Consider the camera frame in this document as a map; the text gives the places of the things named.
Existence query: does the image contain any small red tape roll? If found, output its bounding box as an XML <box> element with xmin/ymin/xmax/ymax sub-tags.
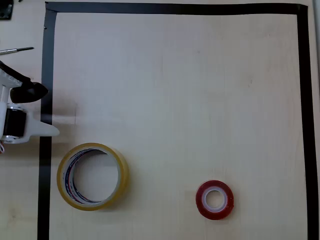
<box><xmin>195</xmin><ymin>179</ymin><xmax>235</xmax><ymax>221</ymax></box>

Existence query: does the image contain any thin black camera cable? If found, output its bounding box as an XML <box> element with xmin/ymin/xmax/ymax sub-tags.
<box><xmin>0</xmin><ymin>60</ymin><xmax>32</xmax><ymax>84</ymax></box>

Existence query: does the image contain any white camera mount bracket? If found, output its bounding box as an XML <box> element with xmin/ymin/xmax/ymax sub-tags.
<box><xmin>0</xmin><ymin>67</ymin><xmax>22</xmax><ymax>103</ymax></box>

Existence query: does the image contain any big yellow tape roll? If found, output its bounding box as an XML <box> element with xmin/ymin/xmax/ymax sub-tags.
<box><xmin>56</xmin><ymin>142</ymin><xmax>130</xmax><ymax>212</ymax></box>

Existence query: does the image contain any black tape strip torn corner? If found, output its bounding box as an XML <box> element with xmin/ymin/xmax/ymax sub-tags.
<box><xmin>36</xmin><ymin>9</ymin><xmax>58</xmax><ymax>240</ymax></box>

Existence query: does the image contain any thin metal screwdriver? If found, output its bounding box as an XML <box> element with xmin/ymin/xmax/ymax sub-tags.
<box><xmin>0</xmin><ymin>46</ymin><xmax>35</xmax><ymax>56</ymax></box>

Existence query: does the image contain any black plastic block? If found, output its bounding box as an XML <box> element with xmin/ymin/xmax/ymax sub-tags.
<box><xmin>0</xmin><ymin>0</ymin><xmax>14</xmax><ymax>21</ymax></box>

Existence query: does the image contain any black webcam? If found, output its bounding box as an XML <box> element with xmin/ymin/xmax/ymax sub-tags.
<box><xmin>9</xmin><ymin>81</ymin><xmax>50</xmax><ymax>104</ymax></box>

